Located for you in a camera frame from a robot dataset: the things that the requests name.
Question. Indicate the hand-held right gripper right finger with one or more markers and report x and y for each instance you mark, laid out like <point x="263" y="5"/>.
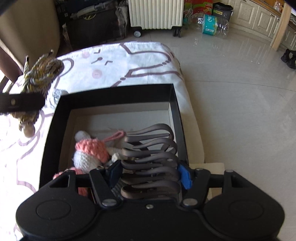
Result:
<point x="186" y="176"/>

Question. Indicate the printed cartoon blanket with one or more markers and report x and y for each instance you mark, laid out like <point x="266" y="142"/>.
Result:
<point x="143" y="58"/>

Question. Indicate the red cardboard box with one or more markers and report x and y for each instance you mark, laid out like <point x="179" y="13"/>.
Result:
<point x="198" y="7"/>

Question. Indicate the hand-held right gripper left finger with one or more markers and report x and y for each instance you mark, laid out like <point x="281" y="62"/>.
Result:
<point x="114" y="172"/>

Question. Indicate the grey gold tassel charm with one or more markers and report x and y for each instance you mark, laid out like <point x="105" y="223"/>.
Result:
<point x="39" y="71"/>

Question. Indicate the black cardboard box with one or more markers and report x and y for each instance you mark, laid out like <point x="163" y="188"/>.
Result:
<point x="53" y="129"/>

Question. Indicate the cream cabinets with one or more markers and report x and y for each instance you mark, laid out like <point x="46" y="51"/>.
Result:
<point x="254" y="16"/>

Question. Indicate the pink crochet doll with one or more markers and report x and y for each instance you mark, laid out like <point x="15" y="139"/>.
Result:
<point x="90" y="148"/>

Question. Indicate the white scrunchie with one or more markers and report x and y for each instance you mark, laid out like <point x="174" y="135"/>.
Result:
<point x="57" y="96"/>

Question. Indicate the cream ribbed suitcase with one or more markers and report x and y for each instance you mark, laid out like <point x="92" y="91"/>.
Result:
<point x="152" y="14"/>

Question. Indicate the black trash bin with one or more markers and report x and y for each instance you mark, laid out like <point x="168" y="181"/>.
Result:
<point x="222" y="10"/>

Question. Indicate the clear bottle blue label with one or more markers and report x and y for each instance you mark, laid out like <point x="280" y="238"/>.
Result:
<point x="211" y="24"/>

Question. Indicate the wooden table leg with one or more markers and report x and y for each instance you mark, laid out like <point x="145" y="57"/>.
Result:
<point x="281" y="27"/>

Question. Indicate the black suitcase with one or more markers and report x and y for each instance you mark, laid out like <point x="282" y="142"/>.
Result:
<point x="92" y="27"/>

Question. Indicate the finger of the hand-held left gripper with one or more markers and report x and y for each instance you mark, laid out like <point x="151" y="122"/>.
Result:
<point x="23" y="103"/>

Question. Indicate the brown hair claw clip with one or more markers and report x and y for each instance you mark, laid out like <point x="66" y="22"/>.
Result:
<point x="150" y="153"/>

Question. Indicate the black object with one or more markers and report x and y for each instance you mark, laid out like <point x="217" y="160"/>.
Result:
<point x="289" y="59"/>

